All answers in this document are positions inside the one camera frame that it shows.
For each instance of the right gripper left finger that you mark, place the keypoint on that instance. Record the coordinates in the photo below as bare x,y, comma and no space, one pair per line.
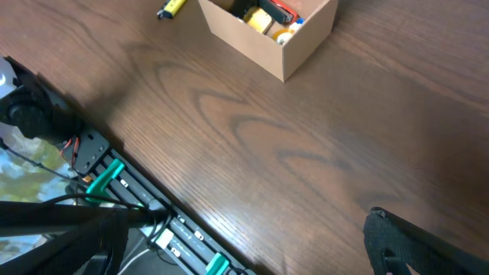
82,234

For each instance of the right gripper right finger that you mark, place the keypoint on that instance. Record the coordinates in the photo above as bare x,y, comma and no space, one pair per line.
396,246

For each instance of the yellow tape roll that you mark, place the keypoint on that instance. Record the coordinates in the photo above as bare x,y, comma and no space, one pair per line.
283,35

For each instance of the yellow highlighter marker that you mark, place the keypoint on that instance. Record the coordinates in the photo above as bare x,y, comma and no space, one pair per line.
170,8

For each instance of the white blue staples box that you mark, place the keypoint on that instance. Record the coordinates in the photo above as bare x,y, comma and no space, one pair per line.
298,23

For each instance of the brown cardboard box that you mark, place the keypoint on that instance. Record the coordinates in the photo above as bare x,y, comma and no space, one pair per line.
281,60

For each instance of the red black stapler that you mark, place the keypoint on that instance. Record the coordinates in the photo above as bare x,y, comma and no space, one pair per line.
279,11

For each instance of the yellow sticky note pad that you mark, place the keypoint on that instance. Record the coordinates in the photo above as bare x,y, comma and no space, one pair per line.
258,19

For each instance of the black glossy tape dispenser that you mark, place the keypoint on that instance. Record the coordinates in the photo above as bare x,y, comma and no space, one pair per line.
240,8

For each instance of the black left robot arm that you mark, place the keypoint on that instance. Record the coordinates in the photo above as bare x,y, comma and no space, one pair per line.
29,104

